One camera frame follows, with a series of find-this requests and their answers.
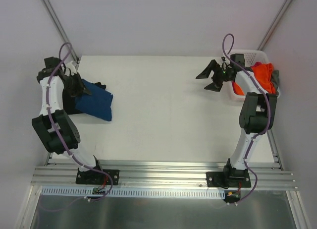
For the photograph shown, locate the blue t shirt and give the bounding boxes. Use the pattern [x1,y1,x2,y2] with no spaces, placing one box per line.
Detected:
[75,79,113,122]

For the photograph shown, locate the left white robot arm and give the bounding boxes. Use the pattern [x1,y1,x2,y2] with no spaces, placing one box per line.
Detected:
[32,57,104,183]

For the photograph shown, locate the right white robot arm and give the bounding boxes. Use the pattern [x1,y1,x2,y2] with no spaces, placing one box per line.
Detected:
[196,54,277,189]

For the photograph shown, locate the folded black t shirt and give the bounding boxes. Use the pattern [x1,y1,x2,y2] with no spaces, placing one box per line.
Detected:
[61,81,107,115]

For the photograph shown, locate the white plastic basket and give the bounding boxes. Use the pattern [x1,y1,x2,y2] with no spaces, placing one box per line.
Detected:
[230,49,281,98]

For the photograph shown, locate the orange t shirt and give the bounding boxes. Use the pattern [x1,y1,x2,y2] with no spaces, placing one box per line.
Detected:
[246,63,276,94]

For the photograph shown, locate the grey t shirt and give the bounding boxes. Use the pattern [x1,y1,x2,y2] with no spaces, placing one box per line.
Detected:
[270,70,280,97]

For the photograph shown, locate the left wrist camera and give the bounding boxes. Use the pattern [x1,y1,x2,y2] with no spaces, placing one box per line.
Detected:
[65,61,77,74]

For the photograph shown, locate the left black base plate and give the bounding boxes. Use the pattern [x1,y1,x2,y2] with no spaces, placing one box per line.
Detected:
[75,169,120,185]

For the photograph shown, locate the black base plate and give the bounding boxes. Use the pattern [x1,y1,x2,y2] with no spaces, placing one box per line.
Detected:
[206,172,251,189]
[75,169,120,185]

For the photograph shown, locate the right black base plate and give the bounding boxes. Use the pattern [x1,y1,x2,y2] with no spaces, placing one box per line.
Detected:
[206,172,251,189]

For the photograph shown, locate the aluminium mounting rail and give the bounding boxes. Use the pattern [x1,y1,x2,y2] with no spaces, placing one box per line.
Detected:
[31,159,299,191]

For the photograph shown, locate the white slotted cable duct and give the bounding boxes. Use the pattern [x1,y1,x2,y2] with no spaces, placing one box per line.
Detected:
[41,186,225,200]

